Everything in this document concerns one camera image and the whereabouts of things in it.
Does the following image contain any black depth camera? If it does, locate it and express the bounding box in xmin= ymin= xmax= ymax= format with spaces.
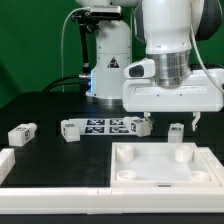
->
xmin=90 ymin=6 xmax=122 ymax=18

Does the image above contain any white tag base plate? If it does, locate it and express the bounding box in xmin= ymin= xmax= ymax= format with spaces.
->
xmin=71 ymin=118 xmax=133 ymax=135

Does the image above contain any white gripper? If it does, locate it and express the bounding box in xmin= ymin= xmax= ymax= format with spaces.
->
xmin=123 ymin=59 xmax=224 ymax=131

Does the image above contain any white square tabletop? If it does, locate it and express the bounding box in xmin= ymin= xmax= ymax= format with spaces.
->
xmin=110 ymin=142 xmax=221 ymax=188

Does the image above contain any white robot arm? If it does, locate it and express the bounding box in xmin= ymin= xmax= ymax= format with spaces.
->
xmin=76 ymin=0 xmax=224 ymax=117

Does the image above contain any white obstacle left rail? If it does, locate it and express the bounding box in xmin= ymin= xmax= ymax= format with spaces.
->
xmin=0 ymin=148 xmax=15 ymax=185

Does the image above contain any white obstacle front rail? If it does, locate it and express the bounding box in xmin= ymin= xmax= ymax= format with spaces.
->
xmin=0 ymin=187 xmax=224 ymax=214

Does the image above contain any black cable bundle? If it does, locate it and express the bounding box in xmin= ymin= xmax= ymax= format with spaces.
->
xmin=41 ymin=75 xmax=92 ymax=93

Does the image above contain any white cable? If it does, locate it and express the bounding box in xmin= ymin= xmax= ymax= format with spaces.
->
xmin=60 ymin=7 xmax=91 ymax=94

